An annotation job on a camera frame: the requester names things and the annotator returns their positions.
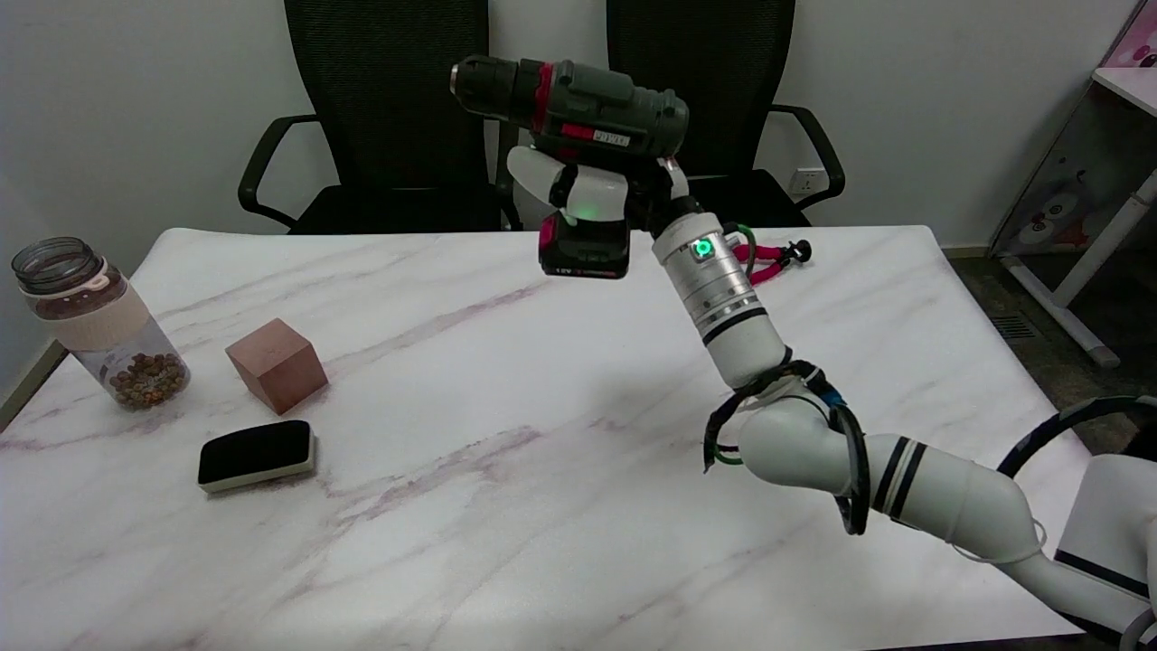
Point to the black whiteboard eraser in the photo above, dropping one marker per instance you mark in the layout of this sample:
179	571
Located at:
256	452

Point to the floor vent grille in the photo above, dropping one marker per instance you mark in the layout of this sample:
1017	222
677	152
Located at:
1012	327

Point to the white wall socket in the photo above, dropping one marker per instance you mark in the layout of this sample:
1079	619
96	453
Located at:
807	183

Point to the white desk with cartoon panel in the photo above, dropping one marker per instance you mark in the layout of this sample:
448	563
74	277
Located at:
1058	181

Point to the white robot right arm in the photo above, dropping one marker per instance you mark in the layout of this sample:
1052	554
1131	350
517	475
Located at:
732	307

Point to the green red power screwdriver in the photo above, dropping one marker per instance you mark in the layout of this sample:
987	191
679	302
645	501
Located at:
597	104

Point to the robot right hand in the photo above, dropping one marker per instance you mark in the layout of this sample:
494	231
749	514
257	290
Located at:
587	194

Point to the pink mini flexible tripod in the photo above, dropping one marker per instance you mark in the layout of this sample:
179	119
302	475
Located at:
777	258

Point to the black mesh office chair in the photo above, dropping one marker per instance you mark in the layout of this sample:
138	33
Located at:
398	127
723	81

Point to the brown wooden cube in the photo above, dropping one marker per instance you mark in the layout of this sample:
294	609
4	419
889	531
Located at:
276	366

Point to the glass jar with nuts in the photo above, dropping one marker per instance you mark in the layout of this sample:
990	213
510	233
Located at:
99	321

